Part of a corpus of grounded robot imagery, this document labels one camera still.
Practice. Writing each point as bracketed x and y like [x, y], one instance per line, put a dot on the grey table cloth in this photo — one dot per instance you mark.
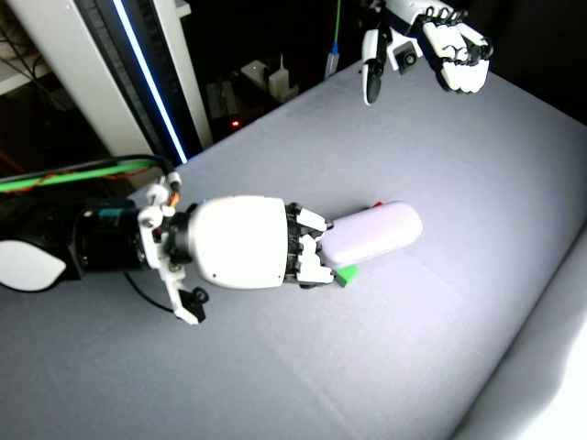
[413, 321]

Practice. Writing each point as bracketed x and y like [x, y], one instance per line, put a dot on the small white box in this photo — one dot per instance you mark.
[252, 71]

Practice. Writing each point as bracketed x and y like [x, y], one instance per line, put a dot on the grey-lilac oblong case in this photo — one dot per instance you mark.
[373, 231]

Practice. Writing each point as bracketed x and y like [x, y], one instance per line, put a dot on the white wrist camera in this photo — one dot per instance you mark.
[406, 57]

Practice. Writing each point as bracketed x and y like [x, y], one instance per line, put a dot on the white column with blue light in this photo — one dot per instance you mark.
[69, 69]

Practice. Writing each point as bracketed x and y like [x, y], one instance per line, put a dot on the green rectangular block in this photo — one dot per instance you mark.
[347, 275]

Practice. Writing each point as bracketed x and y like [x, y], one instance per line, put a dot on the black device with red light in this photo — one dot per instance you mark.
[224, 103]

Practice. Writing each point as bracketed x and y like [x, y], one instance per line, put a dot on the white adapter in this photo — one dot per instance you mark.
[282, 82]

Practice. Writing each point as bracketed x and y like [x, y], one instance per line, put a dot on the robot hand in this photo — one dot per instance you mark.
[238, 243]
[461, 69]

